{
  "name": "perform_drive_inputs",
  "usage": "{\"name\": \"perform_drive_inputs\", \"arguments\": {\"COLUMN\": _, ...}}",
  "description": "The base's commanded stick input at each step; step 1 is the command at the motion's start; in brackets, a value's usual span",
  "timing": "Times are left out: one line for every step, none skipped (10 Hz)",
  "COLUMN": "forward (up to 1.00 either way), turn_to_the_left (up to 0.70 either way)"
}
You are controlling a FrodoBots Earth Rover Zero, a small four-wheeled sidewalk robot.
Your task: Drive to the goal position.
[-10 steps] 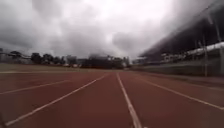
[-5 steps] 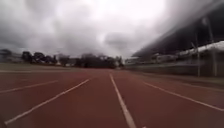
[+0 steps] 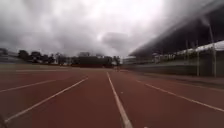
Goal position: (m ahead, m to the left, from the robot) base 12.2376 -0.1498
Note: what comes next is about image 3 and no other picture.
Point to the row of dark trees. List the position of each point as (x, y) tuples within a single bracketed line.
[(90, 61)]

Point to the grandstand with dark roof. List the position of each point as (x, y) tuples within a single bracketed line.
[(186, 36)]

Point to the dull green grass field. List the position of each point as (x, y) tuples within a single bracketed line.
[(26, 66)]

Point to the low grey building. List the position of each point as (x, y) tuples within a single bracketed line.
[(6, 57)]

